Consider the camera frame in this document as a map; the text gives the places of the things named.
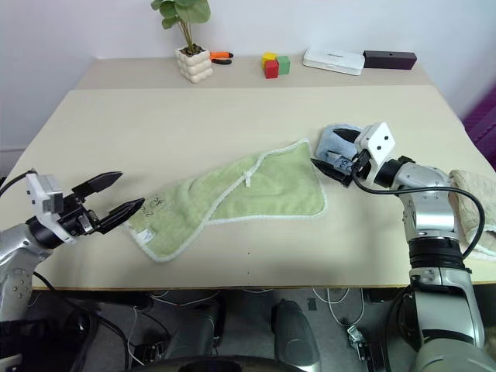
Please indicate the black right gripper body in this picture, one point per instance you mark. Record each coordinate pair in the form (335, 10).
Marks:
(361, 163)

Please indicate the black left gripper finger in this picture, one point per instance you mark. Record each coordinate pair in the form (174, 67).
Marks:
(120, 215)
(97, 182)

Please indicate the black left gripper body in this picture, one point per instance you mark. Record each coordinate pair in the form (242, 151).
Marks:
(75, 217)

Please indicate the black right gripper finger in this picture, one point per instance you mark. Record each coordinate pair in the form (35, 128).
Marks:
(333, 170)
(346, 135)

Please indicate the light blue cloth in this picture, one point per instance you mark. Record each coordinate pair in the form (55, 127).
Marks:
(329, 145)

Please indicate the green towel white trim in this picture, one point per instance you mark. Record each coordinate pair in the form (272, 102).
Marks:
(271, 182)

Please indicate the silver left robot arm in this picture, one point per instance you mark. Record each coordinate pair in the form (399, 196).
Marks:
(15, 248)

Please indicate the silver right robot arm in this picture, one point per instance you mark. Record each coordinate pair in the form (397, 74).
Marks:
(430, 217)

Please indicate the beige towel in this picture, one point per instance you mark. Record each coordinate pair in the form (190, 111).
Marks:
(480, 201)

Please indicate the flat white box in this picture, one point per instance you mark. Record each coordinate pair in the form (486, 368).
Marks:
(333, 61)

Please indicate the dark purple long box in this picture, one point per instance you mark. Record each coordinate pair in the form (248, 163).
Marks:
(389, 60)

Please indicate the green cube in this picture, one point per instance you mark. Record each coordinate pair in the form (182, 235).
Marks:
(284, 65)

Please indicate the red cube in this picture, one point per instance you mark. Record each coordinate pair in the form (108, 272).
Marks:
(272, 69)

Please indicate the yellow cube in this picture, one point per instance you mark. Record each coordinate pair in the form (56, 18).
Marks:
(268, 57)

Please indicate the purple ribbed object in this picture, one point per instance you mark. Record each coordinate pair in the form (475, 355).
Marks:
(484, 120)

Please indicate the dark rounded shape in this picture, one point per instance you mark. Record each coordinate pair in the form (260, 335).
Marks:
(201, 329)
(294, 333)

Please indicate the orange black pliers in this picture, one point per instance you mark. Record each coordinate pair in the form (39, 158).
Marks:
(221, 55)

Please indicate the green plant white bubble pot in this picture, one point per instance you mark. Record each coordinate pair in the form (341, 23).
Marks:
(193, 66)

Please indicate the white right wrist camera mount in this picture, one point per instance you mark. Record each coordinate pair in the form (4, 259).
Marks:
(381, 145)

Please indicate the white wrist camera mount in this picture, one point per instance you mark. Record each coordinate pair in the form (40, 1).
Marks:
(381, 145)
(35, 193)

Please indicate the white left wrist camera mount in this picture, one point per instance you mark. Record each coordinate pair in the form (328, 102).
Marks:
(35, 193)

